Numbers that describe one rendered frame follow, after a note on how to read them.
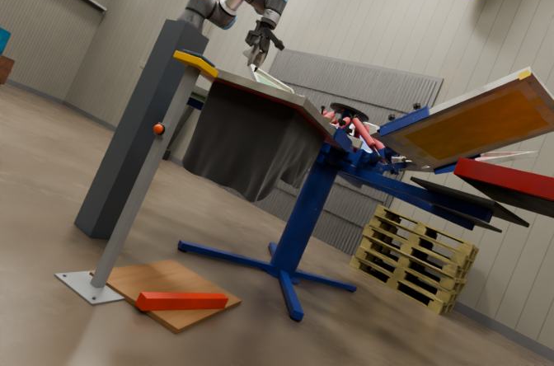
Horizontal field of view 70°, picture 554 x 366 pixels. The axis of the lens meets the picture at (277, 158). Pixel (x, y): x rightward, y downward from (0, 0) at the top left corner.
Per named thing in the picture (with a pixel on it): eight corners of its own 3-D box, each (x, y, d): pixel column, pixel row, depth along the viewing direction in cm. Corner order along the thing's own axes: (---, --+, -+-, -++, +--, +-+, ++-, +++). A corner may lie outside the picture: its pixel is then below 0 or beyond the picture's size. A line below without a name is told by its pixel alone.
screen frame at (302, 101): (302, 106, 153) (306, 97, 153) (190, 68, 177) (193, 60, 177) (346, 150, 224) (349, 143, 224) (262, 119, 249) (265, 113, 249)
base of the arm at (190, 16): (169, 20, 214) (176, 3, 214) (189, 35, 226) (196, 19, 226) (186, 23, 205) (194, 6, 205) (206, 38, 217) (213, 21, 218)
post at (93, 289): (91, 305, 137) (204, 54, 140) (53, 275, 146) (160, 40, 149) (136, 297, 157) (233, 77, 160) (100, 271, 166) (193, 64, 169)
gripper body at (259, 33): (251, 49, 174) (262, 25, 174) (267, 54, 170) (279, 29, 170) (243, 41, 167) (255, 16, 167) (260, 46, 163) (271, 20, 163)
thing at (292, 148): (255, 203, 164) (296, 110, 165) (248, 199, 165) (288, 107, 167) (293, 211, 205) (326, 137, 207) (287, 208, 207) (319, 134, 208)
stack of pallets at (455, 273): (455, 312, 471) (481, 249, 474) (443, 316, 407) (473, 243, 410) (369, 267, 539) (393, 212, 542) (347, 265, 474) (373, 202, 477)
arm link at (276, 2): (284, -3, 175) (294, -6, 168) (274, 20, 175) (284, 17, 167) (270, -13, 171) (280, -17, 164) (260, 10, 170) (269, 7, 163)
